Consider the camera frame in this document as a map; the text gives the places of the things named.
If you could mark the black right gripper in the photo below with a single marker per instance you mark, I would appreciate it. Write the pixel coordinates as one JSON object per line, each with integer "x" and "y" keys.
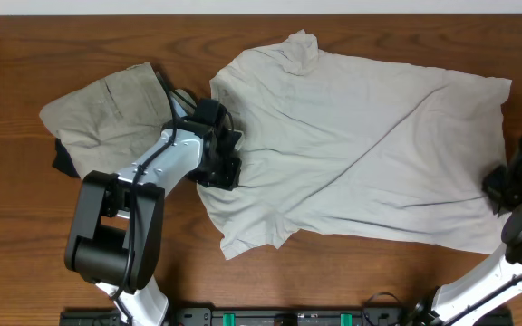
{"x": 492, "y": 186}

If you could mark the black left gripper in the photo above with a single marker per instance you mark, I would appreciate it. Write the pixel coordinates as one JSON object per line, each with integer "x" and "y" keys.
{"x": 228, "y": 159}

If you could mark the light grey t-shirt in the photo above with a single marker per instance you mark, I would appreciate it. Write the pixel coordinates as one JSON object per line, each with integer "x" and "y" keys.
{"x": 344, "y": 145}

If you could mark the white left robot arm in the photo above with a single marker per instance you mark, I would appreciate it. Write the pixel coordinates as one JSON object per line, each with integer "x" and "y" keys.
{"x": 114, "y": 241}

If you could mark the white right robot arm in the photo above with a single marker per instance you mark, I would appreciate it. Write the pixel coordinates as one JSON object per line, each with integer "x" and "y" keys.
{"x": 478, "y": 297}

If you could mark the folded khaki shorts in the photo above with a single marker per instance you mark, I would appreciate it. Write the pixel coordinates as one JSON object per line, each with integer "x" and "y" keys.
{"x": 111, "y": 122}

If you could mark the black garment under shorts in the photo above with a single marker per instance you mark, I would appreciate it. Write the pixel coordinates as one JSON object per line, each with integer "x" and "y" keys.
{"x": 63, "y": 161}

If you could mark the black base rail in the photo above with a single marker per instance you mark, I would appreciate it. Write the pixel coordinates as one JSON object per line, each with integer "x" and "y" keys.
{"x": 265, "y": 317}

